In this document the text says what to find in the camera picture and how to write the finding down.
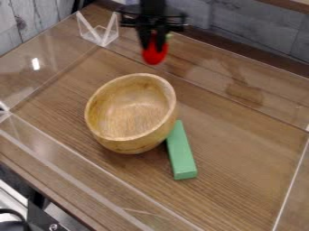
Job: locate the clear acrylic tray wall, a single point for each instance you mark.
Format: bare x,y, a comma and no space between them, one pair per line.
92,193

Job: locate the red strawberry toy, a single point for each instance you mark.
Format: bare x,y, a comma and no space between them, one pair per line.
153,56

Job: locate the black metal stand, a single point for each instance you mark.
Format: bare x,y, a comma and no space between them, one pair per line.
37,215

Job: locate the clear acrylic corner bracket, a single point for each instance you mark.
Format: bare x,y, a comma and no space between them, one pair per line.
100,35

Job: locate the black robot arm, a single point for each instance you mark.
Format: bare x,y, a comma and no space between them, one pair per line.
152,7

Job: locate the wooden bowl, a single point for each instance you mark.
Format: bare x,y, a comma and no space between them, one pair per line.
132,112

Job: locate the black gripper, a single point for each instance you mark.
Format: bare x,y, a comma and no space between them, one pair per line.
171,21

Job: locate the green rectangular block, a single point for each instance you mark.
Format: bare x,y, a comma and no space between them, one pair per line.
180,153

